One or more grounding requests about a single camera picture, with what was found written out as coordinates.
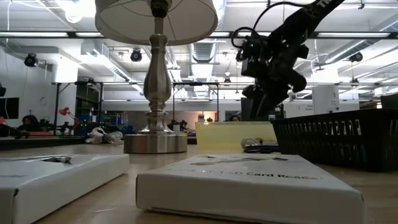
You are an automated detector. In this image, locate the silver ribbed air duct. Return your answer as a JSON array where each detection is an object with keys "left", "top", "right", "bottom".
[{"left": 192, "top": 42, "right": 216, "bottom": 64}]

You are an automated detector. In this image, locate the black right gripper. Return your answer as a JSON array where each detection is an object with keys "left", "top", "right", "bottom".
[{"left": 242, "top": 46, "right": 308, "bottom": 121}]

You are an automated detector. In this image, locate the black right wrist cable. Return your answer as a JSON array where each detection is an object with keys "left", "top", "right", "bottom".
[{"left": 230, "top": 1, "right": 315, "bottom": 49}]

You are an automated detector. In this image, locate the black metal gantry frame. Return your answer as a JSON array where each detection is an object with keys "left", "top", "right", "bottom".
[{"left": 172, "top": 81, "right": 220, "bottom": 123}]

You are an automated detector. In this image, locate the black wall screen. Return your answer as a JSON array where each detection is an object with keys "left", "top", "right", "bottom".
[{"left": 0, "top": 96, "right": 20, "bottom": 120}]

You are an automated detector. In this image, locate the blue purple cable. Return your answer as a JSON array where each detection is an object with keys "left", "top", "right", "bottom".
[{"left": 243, "top": 141, "right": 280, "bottom": 154}]

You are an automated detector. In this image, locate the bagged white lamp cord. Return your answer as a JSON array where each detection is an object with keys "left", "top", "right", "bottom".
[{"left": 85, "top": 126, "right": 126, "bottom": 146}]

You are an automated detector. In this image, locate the silver lamp with white shade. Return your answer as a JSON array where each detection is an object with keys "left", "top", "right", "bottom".
[{"left": 94, "top": 0, "right": 219, "bottom": 155}]

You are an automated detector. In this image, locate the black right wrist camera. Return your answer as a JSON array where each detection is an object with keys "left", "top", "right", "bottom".
[{"left": 239, "top": 34, "right": 270, "bottom": 79}]

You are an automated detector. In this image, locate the black plastic mesh basket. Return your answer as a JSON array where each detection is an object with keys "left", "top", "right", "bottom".
[{"left": 269, "top": 107, "right": 398, "bottom": 174}]

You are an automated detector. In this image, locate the pale yellow rectangular block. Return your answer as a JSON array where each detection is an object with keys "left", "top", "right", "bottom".
[{"left": 194, "top": 121, "right": 277, "bottom": 155}]

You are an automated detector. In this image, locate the dark grey box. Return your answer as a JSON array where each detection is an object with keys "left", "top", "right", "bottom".
[{"left": 380, "top": 92, "right": 398, "bottom": 110}]

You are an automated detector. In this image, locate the black shelving rack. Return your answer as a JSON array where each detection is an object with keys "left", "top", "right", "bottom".
[{"left": 52, "top": 81, "right": 104, "bottom": 133}]

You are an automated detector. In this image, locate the red desk lamp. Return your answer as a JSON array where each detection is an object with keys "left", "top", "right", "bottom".
[{"left": 58, "top": 106, "right": 83, "bottom": 136}]

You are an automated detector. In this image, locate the black ceiling spotlight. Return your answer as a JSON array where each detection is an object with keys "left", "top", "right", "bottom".
[
  {"left": 24, "top": 52, "right": 39, "bottom": 68},
  {"left": 348, "top": 51, "right": 364, "bottom": 63},
  {"left": 129, "top": 47, "right": 144, "bottom": 63}
]

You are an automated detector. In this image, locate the white card reader box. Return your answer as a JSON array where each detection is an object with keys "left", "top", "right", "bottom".
[
  {"left": 135, "top": 153, "right": 367, "bottom": 224},
  {"left": 0, "top": 153, "right": 131, "bottom": 224}
]

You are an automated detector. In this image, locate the white machine cabinet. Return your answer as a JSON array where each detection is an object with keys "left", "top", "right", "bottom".
[{"left": 312, "top": 85, "right": 341, "bottom": 115}]

